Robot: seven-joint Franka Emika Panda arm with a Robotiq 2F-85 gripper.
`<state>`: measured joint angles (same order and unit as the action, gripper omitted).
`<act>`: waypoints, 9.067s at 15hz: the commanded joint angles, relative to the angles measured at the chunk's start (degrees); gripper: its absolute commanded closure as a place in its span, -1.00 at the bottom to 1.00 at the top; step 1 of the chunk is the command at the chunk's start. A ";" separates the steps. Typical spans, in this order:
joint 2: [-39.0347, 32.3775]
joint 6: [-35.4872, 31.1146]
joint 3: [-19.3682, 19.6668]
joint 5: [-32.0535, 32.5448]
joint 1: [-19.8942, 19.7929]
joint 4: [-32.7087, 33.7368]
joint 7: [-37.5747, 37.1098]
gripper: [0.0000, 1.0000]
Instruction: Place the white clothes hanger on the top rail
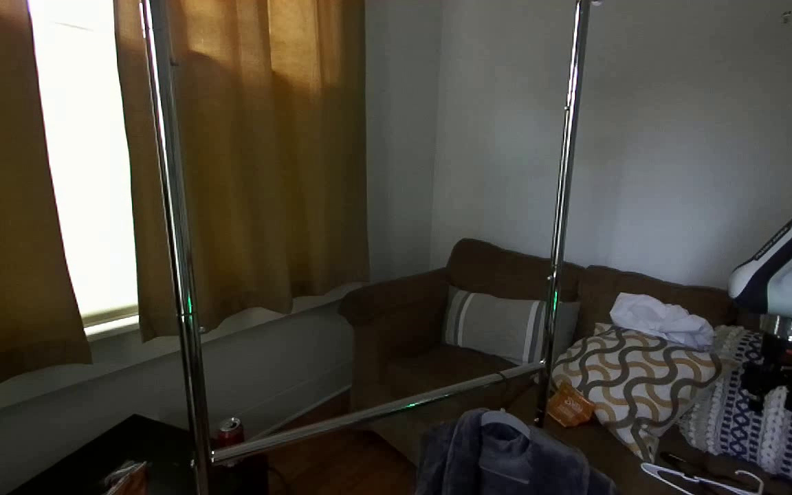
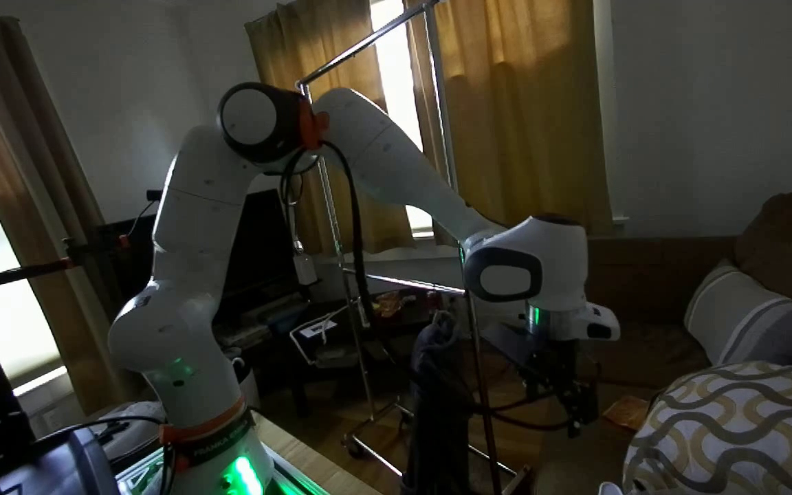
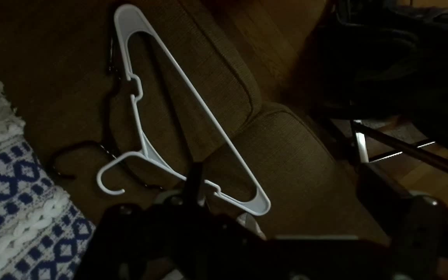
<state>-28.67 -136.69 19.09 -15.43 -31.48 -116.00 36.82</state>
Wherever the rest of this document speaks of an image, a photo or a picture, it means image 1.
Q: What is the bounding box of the wavy pattern pillow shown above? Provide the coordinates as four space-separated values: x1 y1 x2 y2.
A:
549 320 722 466

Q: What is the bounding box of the navy white patterned pillow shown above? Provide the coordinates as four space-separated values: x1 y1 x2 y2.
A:
679 325 792 495

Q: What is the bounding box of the narrow mustard curtain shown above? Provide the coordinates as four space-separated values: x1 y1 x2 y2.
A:
0 0 94 415

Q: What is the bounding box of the chrome garment rack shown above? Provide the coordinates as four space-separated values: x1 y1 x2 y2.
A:
134 0 596 495

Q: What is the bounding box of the brown sofa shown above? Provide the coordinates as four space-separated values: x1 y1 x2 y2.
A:
338 236 792 495

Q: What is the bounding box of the orange flat packet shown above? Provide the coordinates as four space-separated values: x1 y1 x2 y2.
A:
545 383 596 431

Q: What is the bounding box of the red soda can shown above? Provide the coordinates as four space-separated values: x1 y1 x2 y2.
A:
215 415 248 451

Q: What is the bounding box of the white crumpled cloth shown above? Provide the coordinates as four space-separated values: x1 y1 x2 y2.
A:
607 291 718 353

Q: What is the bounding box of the wide mustard curtain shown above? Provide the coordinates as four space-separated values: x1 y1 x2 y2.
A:
113 0 367 345

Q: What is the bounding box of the black low table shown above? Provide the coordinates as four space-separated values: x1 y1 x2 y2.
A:
7 412 268 495

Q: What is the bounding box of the grey striped pillow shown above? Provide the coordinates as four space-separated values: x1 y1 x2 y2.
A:
439 287 582 368

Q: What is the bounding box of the white red packet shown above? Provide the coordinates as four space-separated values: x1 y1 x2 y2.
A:
102 460 150 495

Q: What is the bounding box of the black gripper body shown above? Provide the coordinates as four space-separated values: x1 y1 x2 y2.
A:
739 335 792 419

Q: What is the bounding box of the bright window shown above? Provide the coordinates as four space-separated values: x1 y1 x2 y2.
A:
26 0 143 341

